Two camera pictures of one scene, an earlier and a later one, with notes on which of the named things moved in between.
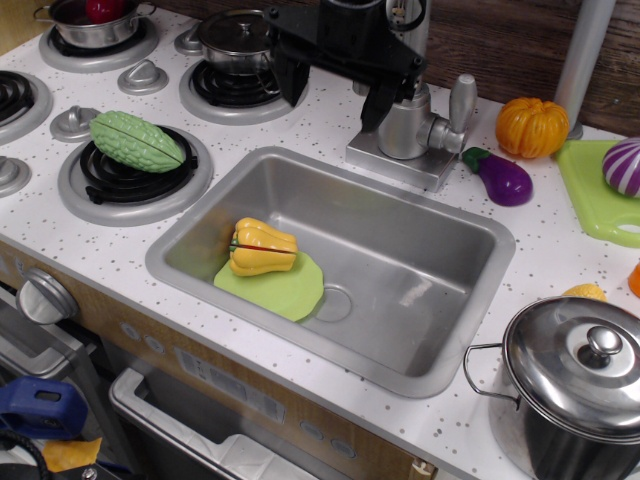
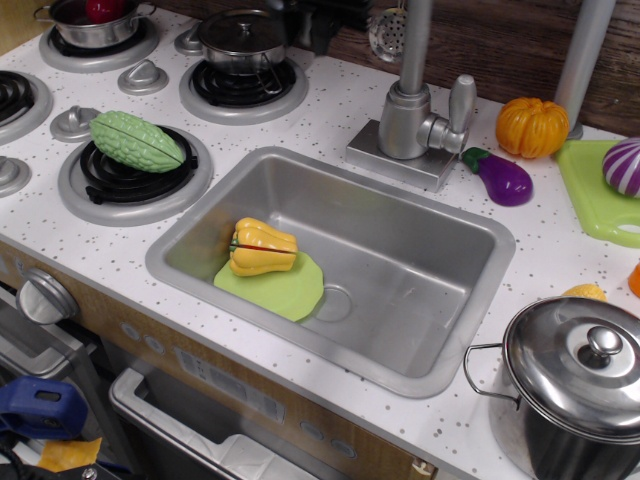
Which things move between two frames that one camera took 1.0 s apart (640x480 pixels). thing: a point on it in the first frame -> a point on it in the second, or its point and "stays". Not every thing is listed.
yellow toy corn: x=587 y=291 stays
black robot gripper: x=350 y=35 -> x=314 y=21
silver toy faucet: x=413 y=145 stays
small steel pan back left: x=101 y=24 stays
